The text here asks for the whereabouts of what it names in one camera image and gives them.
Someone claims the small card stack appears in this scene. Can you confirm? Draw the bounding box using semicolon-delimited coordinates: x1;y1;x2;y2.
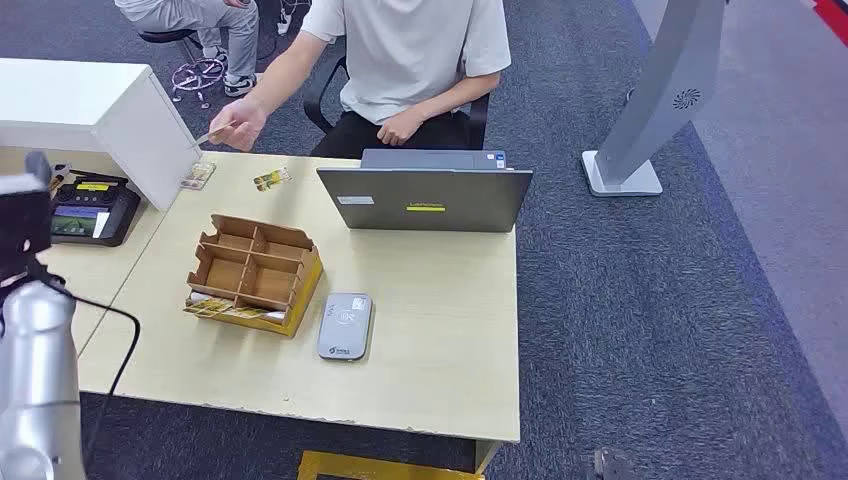
179;161;218;192

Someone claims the black office chair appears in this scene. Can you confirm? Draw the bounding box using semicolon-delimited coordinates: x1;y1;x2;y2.
302;56;492;150

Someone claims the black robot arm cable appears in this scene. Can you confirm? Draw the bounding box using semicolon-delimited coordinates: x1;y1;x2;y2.
26;261;142;465

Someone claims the person's left hand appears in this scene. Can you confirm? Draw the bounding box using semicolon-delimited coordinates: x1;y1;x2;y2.
376;109;425;148

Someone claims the black robot foot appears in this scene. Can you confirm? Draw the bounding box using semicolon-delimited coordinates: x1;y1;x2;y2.
591;448;637;480

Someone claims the black controller with screen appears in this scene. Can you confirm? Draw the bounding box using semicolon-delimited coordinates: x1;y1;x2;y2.
49;170;142;248

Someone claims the red strip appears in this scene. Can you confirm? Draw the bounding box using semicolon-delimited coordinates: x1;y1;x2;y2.
811;0;848;48

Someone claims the person's right hand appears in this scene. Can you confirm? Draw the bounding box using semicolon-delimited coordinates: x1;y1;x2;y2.
208;95;268;154

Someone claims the white cabinet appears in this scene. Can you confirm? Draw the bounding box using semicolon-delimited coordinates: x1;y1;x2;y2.
0;57;203;213

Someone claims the grey laptop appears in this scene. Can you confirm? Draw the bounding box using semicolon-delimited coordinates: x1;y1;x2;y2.
315;148;535;234

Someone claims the cardboard divider box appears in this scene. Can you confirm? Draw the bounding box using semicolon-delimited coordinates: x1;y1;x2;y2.
184;213;325;339

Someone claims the background person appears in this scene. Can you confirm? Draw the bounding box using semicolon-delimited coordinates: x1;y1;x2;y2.
113;0;261;99

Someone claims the grey kiosk stand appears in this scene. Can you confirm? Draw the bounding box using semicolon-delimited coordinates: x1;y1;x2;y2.
580;0;730;199

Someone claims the ID card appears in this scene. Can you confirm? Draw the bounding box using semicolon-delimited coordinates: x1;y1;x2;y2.
188;123;235;149

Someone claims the seated person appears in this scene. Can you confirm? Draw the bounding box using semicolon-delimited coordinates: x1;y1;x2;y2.
208;0;513;160

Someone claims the purple stool base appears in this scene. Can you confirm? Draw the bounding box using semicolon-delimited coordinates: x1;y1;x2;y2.
170;56;230;111

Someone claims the black round stool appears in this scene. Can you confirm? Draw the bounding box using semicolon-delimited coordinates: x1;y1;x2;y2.
137;27;200;61

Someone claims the grey card reader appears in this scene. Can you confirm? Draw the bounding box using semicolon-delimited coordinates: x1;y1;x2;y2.
315;292;374;362

